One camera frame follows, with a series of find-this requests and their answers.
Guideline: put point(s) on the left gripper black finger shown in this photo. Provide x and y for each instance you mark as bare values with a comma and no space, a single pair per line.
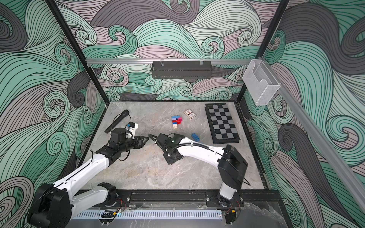
143,139
140,145

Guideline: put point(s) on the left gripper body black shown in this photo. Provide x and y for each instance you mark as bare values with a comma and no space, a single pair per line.
129,145

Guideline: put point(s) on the red lego brick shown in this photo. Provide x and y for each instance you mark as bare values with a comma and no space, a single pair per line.
176,121

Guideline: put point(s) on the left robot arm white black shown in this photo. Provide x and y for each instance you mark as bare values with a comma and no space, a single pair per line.
56,204

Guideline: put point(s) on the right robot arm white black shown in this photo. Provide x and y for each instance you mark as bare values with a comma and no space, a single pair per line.
230,163

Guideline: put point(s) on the black microphone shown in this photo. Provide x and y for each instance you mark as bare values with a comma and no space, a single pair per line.
117,120

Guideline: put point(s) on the playing card box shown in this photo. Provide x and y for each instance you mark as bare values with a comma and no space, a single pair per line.
190,114

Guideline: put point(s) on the black grey chessboard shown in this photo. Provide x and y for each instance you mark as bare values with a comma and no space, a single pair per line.
222,126

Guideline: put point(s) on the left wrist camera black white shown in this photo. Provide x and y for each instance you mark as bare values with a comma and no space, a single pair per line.
120,135

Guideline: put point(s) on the white slotted cable duct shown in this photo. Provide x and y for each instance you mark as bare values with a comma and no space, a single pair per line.
152,214

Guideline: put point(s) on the black wall tray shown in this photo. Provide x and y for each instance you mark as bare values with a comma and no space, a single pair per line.
182,70

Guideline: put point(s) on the aluminium rail back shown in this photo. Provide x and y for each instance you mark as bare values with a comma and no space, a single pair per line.
162,61

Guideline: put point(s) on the clear plastic wall bin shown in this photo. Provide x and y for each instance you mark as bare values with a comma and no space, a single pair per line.
260,81

